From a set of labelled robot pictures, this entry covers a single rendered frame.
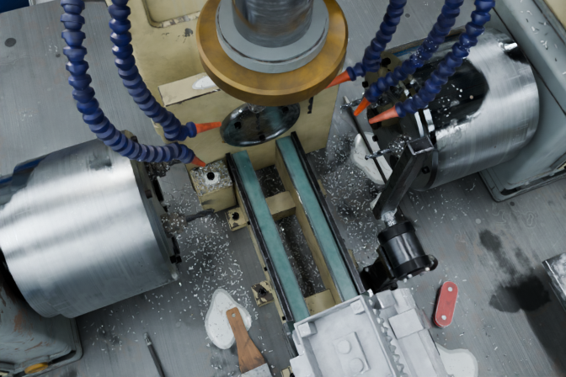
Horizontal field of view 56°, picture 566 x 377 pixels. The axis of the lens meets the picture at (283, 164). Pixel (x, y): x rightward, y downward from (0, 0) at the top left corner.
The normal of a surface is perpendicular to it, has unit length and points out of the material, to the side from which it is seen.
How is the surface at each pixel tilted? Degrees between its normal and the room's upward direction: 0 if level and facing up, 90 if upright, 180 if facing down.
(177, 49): 90
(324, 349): 23
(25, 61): 0
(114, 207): 17
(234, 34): 0
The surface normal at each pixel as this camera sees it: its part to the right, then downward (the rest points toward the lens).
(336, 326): -0.34, -0.26
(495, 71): 0.08, -0.27
